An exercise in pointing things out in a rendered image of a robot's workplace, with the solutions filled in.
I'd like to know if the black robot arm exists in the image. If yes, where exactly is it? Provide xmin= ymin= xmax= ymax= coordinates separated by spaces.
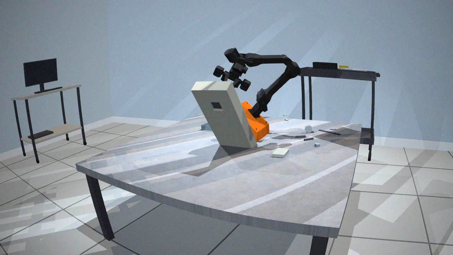
xmin=224 ymin=48 xmax=301 ymax=118

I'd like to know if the white cylinder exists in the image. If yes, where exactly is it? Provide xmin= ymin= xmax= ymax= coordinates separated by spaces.
xmin=305 ymin=124 xmax=312 ymax=133

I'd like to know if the light blue square tray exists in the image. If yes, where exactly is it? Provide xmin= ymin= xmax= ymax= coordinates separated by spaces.
xmin=201 ymin=122 xmax=212 ymax=131

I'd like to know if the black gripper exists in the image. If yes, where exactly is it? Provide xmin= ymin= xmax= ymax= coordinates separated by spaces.
xmin=213 ymin=66 xmax=251 ymax=91

